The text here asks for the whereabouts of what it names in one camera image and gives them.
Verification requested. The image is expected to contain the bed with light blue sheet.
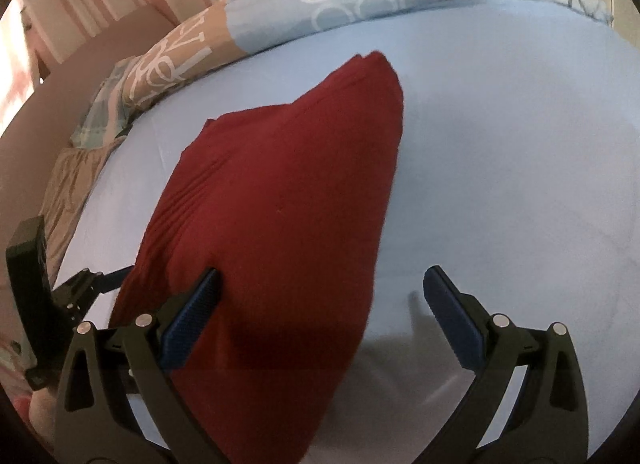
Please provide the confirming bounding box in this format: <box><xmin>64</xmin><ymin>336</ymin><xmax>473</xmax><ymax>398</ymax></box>
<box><xmin>50</xmin><ymin>0</ymin><xmax>640</xmax><ymax>464</ymax></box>

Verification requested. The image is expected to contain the brown bed headboard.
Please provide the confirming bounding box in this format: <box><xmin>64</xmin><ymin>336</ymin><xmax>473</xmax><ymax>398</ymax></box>
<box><xmin>27</xmin><ymin>4</ymin><xmax>206</xmax><ymax>145</ymax></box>

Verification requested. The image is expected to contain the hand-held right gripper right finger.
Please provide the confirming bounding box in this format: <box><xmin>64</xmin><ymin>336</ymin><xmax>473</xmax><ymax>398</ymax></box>
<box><xmin>422</xmin><ymin>266</ymin><xmax>594</xmax><ymax>464</ymax></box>

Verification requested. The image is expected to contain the checked teal pillow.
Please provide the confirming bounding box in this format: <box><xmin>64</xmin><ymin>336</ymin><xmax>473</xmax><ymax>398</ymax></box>
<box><xmin>70</xmin><ymin>56</ymin><xmax>138</xmax><ymax>147</ymax></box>

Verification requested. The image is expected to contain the dark red knit sweater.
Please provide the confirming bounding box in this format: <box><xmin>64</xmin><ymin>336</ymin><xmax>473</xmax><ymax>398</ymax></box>
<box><xmin>109</xmin><ymin>50</ymin><xmax>405</xmax><ymax>464</ymax></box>

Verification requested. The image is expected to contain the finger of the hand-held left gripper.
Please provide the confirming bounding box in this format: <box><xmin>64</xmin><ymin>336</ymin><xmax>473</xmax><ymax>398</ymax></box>
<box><xmin>97</xmin><ymin>264</ymin><xmax>136</xmax><ymax>294</ymax></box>

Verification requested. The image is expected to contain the tan satin bed cover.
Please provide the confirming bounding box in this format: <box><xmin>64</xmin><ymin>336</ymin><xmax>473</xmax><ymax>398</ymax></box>
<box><xmin>40</xmin><ymin>136</ymin><xmax>128</xmax><ymax>265</ymax></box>

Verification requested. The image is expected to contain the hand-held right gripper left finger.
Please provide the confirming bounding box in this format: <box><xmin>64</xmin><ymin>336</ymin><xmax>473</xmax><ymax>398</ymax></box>
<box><xmin>52</xmin><ymin>266</ymin><xmax>223</xmax><ymax>464</ymax></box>

